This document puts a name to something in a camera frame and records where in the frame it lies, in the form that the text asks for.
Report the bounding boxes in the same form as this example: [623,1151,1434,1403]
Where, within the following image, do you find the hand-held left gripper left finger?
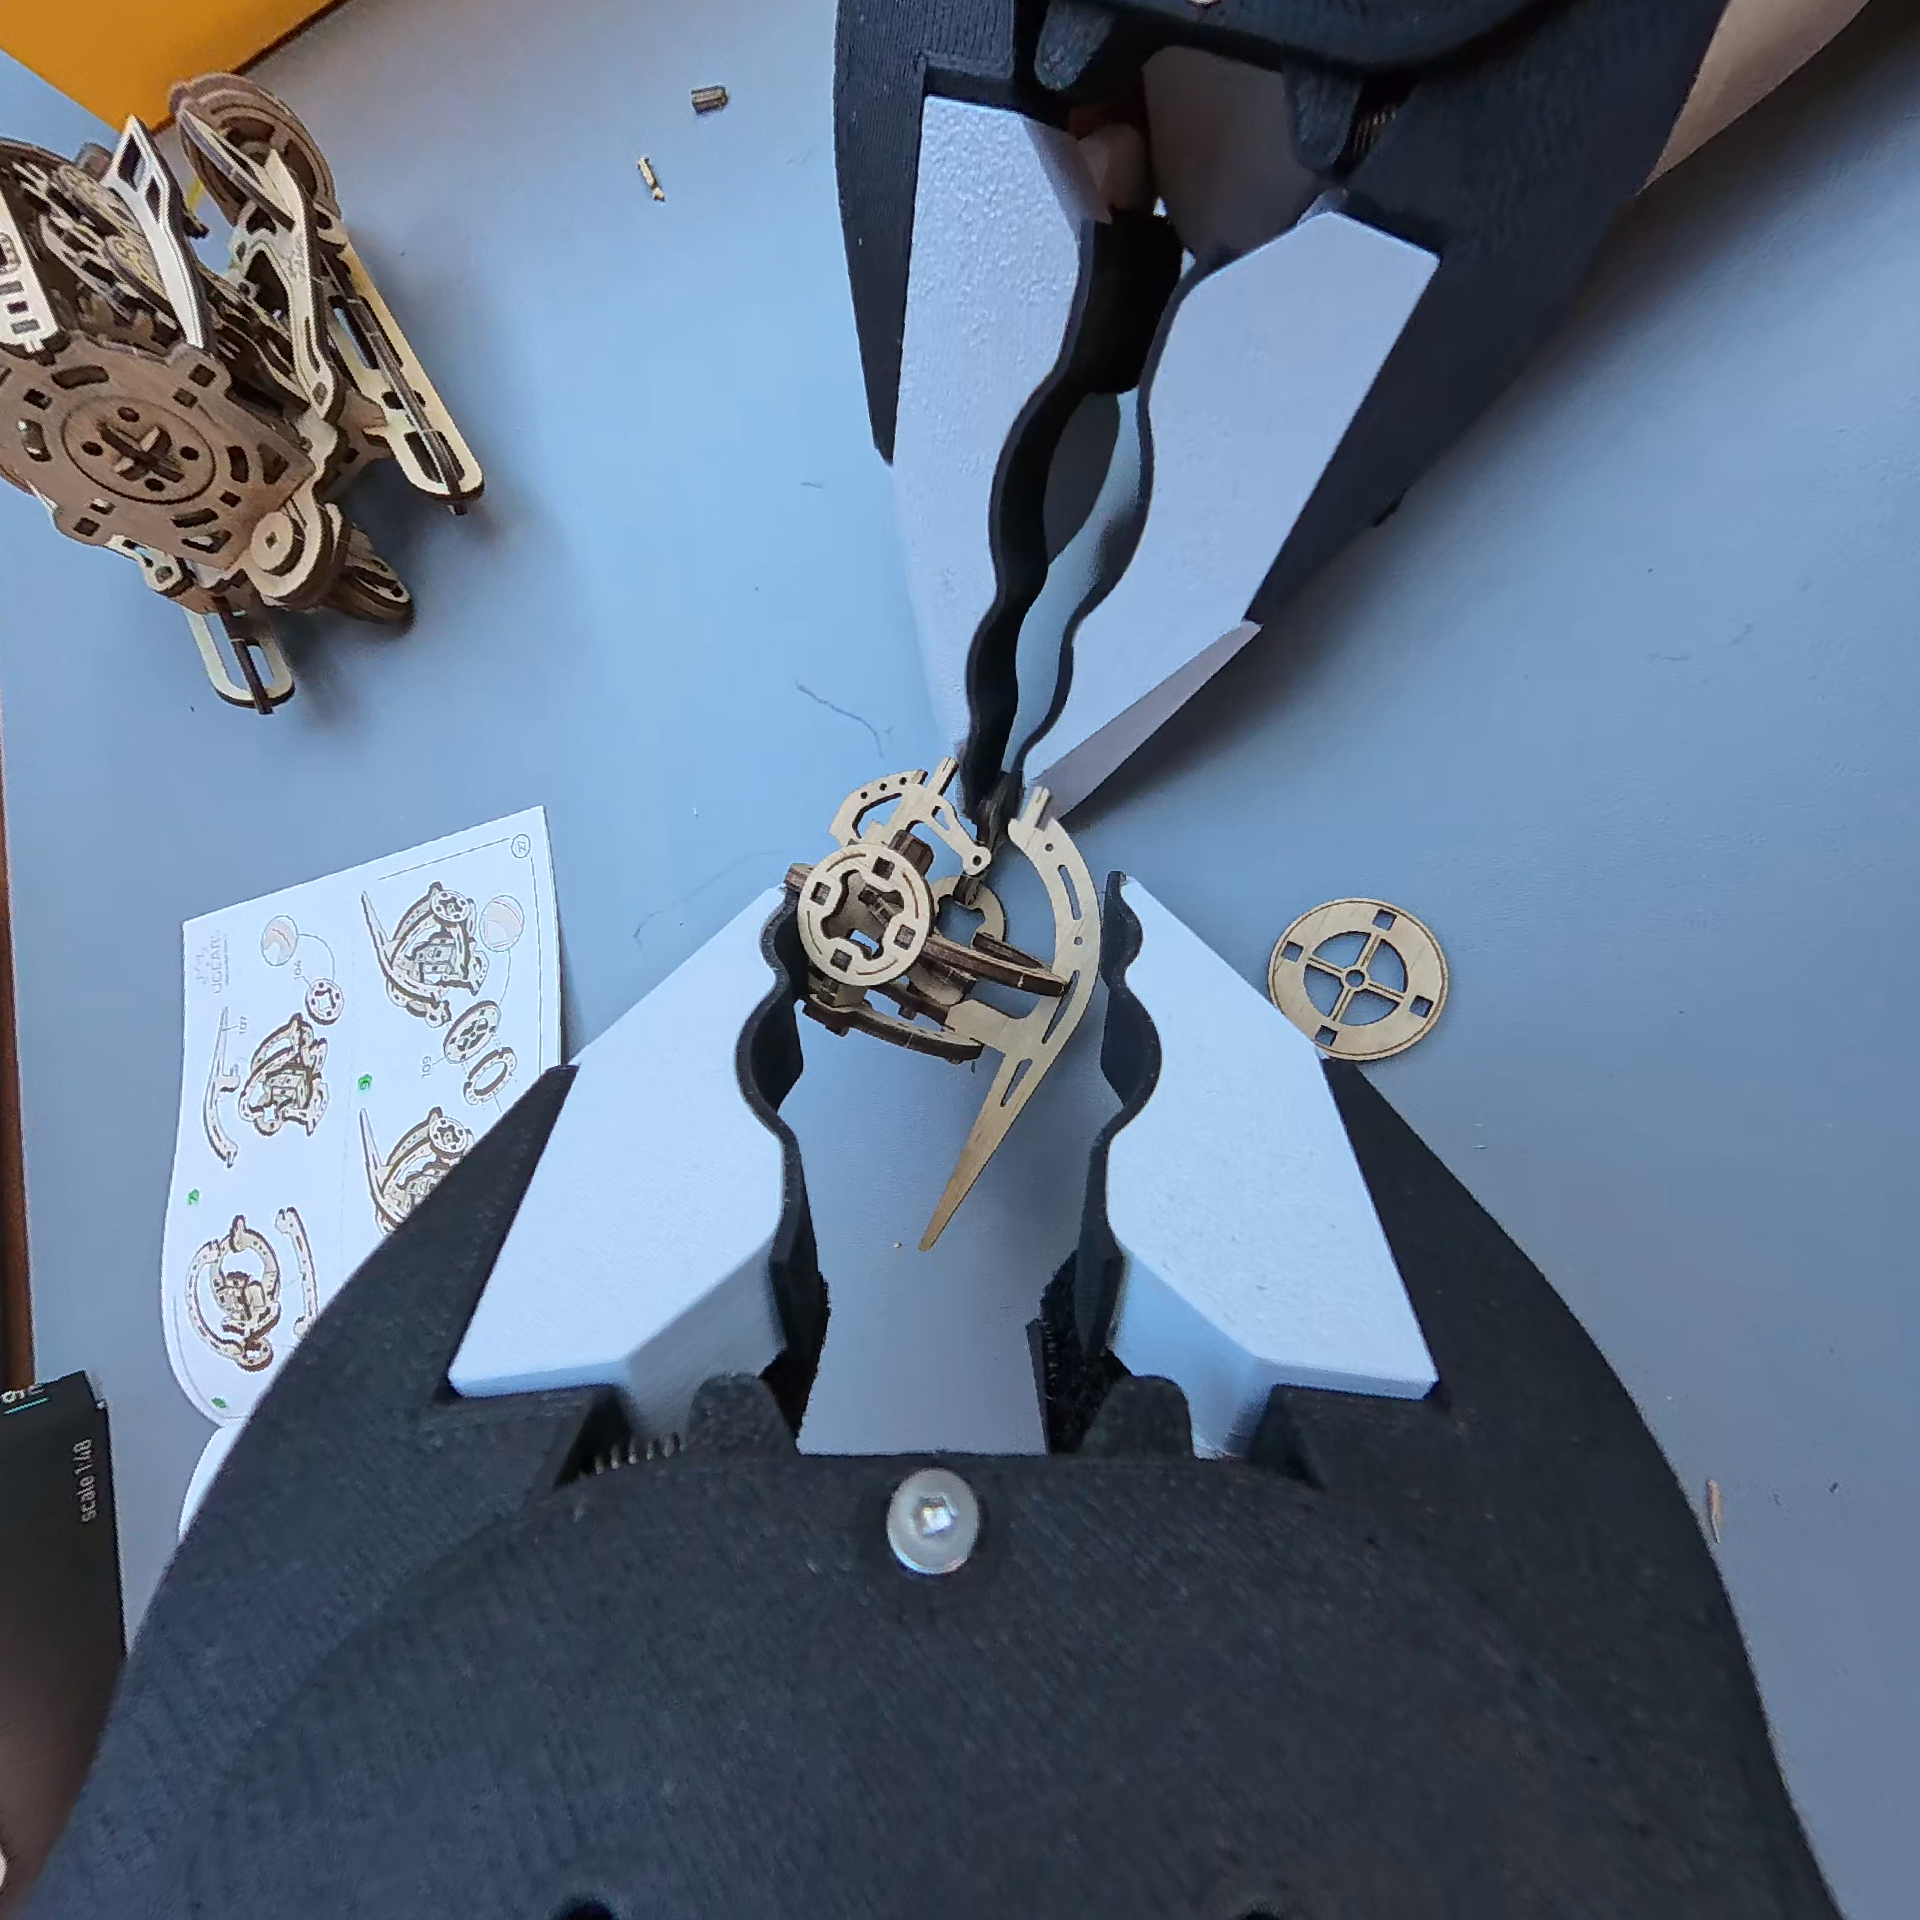
[447,884,837,1453]

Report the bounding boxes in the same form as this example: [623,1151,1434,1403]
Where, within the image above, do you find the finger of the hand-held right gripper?
[1019,200,1445,801]
[891,89,1186,807]

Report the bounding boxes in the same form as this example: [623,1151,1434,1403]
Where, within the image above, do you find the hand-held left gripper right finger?
[1027,874,1445,1465]

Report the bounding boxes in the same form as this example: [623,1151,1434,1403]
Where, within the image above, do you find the small wooden model assembly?
[786,757,1107,1256]

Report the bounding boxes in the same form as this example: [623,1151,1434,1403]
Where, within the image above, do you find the person's right forearm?
[1639,0,1920,195]

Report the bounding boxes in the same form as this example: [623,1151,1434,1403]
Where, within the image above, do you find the black model kit box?
[0,1368,129,1673]

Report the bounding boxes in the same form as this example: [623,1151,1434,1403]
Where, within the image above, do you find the large wooden mechanical model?
[0,76,484,717]

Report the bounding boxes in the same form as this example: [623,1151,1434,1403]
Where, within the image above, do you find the person's right hand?
[1079,117,1161,216]

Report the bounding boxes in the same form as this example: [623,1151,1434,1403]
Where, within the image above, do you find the spoked wooden wheel disc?
[1266,896,1452,1065]

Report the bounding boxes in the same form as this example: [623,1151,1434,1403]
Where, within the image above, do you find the white assembly instruction booklet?
[162,807,565,1538]

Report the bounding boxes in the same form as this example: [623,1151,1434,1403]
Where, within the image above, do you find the yellow plastic bin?
[0,0,345,135]

